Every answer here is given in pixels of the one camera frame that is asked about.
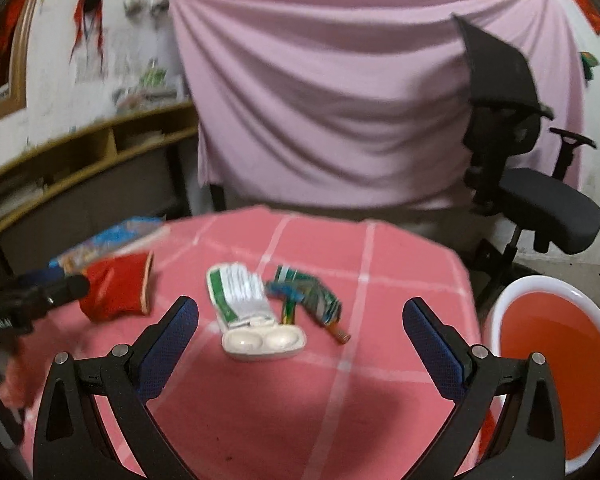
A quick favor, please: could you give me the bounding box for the white green medicine box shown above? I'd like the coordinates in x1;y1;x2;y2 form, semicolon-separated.
206;262;276;333

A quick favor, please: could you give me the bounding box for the white plastic earbud case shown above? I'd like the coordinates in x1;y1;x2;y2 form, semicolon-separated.
221;322;306;362

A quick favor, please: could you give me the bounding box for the green cigarette pack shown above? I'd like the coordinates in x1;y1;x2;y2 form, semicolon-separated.
264;266;342;326

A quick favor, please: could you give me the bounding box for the green battery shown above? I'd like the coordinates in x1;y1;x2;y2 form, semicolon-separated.
280;299;296;325

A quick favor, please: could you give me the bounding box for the white red trash bin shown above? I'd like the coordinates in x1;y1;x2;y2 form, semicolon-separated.
482;275;600;474

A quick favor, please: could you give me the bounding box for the colourful children's book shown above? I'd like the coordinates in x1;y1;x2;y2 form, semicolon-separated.
48;217;166;273

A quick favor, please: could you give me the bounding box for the pink checked tablecloth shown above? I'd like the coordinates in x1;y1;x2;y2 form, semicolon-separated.
0;207;479;479

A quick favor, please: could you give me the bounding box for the black office chair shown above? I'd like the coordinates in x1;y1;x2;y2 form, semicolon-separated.
452;13;600;306

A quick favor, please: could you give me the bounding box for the pink hanging sheet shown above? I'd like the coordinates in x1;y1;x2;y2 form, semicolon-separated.
170;0;584;209

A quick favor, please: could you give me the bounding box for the wooden wall shelf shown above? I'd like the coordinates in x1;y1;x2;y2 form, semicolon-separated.
0;101;198;235

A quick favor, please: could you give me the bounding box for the red tassel wall ornament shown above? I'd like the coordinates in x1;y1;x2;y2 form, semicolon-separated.
70;0;104;68

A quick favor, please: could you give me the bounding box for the green wall ornament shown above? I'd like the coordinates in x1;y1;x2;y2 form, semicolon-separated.
580;51;600;81

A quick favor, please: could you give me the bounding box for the red wall poster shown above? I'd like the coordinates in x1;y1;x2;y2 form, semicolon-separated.
573;0;600;36

